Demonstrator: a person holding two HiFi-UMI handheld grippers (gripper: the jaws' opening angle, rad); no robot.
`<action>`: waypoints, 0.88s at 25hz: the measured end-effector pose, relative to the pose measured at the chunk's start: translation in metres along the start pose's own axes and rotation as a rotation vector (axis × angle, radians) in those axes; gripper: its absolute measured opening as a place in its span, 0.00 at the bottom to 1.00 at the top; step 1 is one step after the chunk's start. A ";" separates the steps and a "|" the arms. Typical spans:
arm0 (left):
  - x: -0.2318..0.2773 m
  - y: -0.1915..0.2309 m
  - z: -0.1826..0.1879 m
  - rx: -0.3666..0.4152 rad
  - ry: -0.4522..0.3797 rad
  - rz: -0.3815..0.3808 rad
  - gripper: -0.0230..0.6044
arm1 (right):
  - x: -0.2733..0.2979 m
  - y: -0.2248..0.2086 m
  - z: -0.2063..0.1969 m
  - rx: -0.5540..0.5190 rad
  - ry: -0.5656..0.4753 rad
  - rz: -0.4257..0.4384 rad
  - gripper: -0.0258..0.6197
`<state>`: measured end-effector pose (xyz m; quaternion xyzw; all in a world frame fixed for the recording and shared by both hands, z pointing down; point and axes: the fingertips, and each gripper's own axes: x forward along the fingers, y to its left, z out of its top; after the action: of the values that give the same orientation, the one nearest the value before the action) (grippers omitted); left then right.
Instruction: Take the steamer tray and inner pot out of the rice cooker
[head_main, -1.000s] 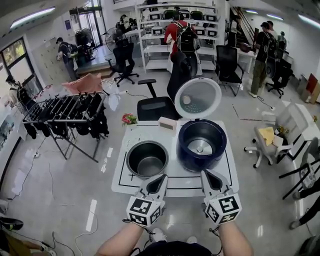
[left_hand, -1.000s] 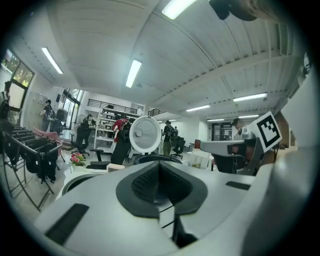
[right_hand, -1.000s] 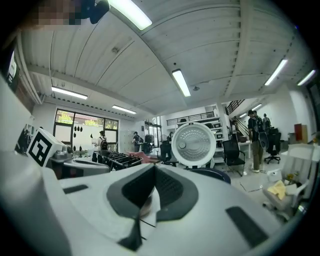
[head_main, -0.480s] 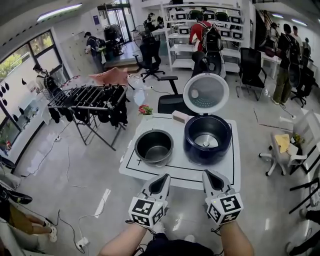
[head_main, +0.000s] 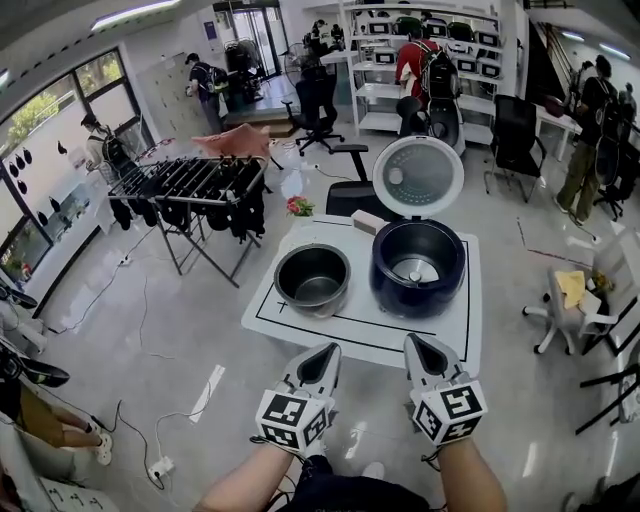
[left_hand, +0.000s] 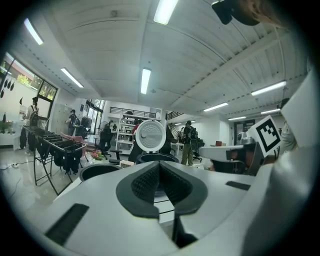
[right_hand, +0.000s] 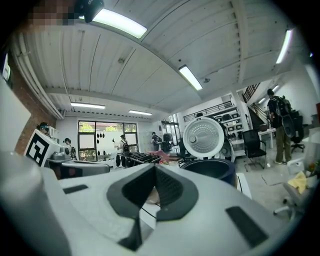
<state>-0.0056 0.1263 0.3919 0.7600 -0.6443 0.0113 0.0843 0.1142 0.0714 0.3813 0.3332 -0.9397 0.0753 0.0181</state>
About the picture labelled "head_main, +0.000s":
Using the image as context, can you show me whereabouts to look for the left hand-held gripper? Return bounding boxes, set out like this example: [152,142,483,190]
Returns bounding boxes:
[255,343,343,454]

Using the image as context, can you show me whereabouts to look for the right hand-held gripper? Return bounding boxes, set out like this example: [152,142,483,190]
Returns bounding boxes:
[404,333,489,448]

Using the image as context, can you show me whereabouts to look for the black pot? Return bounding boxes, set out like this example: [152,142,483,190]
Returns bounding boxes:
[273,243,351,319]

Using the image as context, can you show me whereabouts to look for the person's right forearm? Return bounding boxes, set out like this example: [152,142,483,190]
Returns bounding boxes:
[439,435,509,512]

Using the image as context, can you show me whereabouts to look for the person's left forearm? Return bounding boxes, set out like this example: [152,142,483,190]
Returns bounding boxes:
[194,442,306,512]

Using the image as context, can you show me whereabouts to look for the pink flower bunch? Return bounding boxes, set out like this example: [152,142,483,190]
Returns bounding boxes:
[285,195,316,219]

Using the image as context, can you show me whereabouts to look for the dark blue rice cooker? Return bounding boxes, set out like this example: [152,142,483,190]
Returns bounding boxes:
[368,135,467,320]

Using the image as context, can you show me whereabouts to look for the person's black shirt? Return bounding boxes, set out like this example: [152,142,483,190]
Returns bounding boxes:
[272,454,446,512]

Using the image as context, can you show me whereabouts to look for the white office chair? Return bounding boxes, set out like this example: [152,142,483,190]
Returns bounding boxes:
[522,227,640,356]

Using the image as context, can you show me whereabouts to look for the yellow cloth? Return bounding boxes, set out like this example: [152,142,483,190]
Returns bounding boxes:
[555,269,587,310]

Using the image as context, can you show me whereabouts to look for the black high-back office chair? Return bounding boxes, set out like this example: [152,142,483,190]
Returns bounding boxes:
[325,95,431,219]

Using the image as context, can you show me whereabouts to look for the black clothes drying rack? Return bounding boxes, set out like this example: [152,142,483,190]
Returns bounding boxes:
[107,155,269,289]

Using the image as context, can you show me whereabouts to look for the pink cloth draped chair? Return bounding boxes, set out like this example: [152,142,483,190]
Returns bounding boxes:
[192,123,271,161]

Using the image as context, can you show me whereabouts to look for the black oval shell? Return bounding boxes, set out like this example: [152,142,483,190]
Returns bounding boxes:
[594,134,624,186]
[427,97,466,161]

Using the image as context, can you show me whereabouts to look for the black cantilever visitor chair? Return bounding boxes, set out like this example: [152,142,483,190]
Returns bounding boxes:
[483,93,549,204]

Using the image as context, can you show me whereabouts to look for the black swivel office chair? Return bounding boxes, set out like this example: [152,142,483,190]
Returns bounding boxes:
[594,149,640,221]
[281,64,346,157]

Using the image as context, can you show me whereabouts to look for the white desk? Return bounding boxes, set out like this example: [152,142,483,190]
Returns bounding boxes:
[534,102,584,161]

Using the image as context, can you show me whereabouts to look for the white shelving unit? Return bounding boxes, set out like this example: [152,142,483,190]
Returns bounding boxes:
[344,2,504,146]

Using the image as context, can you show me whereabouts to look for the black backpack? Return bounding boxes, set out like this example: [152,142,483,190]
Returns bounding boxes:
[424,47,464,101]

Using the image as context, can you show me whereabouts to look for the black floor fan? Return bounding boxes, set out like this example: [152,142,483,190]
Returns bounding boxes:
[283,42,321,86]

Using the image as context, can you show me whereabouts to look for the grey lockers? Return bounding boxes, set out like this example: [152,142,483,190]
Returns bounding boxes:
[134,52,211,146]

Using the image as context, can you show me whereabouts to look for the dark staircase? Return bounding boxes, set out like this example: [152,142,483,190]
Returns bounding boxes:
[527,19,581,106]

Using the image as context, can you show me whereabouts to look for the glass entrance door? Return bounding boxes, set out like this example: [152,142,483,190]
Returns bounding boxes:
[214,2,289,79]

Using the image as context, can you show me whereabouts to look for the black framed window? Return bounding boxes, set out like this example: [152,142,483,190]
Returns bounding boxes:
[0,47,144,286]

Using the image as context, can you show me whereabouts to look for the long ceiling light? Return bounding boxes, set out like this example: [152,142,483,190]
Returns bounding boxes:
[89,0,181,31]

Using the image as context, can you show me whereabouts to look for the black metal frame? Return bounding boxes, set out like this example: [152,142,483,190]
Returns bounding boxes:
[574,357,640,436]

